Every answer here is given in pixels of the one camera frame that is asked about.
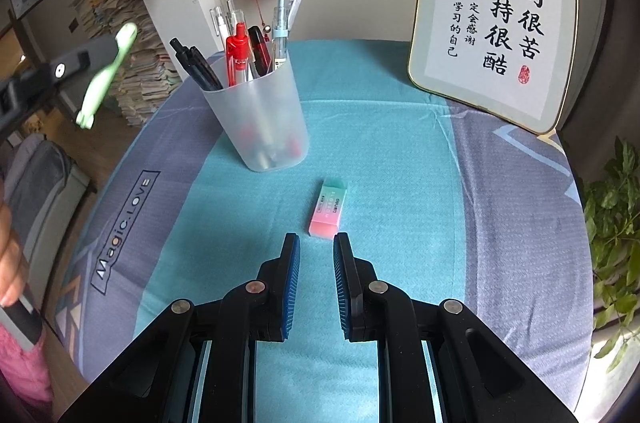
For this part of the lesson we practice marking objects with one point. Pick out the light green pen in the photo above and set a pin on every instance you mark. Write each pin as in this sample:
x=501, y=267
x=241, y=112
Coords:
x=105, y=73

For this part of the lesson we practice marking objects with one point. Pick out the translucent plastic cup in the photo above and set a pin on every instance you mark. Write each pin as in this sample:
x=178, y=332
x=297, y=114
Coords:
x=260, y=123

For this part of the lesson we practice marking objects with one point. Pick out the red and black pen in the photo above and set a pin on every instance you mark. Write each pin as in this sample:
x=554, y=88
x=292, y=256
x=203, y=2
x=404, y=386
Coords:
x=260, y=48

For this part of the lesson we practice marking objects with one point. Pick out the stack of books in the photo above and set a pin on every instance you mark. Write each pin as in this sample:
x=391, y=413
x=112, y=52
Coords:
x=125, y=33

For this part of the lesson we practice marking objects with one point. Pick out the white pen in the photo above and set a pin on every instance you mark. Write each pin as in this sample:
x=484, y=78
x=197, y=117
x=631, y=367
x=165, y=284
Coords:
x=296, y=3

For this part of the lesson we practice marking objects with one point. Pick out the framed calligraphy sign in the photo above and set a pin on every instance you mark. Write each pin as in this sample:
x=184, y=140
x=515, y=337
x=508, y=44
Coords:
x=490, y=28

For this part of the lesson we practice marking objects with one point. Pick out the clear gel pen dark refill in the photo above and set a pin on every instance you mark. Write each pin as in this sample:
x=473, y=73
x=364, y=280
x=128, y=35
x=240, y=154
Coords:
x=280, y=43

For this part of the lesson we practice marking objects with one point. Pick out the green and pink eraser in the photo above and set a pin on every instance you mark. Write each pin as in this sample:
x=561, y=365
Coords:
x=327, y=208

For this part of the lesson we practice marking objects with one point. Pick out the green leafy plant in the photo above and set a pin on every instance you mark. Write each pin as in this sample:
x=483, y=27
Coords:
x=615, y=203

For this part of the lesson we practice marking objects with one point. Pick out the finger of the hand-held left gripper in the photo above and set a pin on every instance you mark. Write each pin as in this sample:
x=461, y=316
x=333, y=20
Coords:
x=70, y=65

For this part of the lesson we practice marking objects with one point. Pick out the person's left hand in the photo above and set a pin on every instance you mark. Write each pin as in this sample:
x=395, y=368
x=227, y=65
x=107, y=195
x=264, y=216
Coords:
x=7, y=253

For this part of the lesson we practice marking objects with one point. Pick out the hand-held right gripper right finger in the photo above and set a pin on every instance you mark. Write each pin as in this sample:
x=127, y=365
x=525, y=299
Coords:
x=342, y=283

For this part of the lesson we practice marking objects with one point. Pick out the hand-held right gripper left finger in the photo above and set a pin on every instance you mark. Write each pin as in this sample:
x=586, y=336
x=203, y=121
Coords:
x=292, y=283

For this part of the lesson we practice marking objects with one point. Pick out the clear plastic pen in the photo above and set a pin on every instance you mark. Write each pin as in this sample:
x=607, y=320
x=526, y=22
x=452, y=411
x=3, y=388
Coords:
x=234, y=10
x=220, y=23

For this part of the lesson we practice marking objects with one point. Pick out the blue and grey tablecloth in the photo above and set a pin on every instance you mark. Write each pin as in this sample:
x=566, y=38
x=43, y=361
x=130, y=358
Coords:
x=400, y=203

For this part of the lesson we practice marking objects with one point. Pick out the pink clothing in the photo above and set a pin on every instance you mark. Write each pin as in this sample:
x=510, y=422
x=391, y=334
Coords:
x=20, y=368

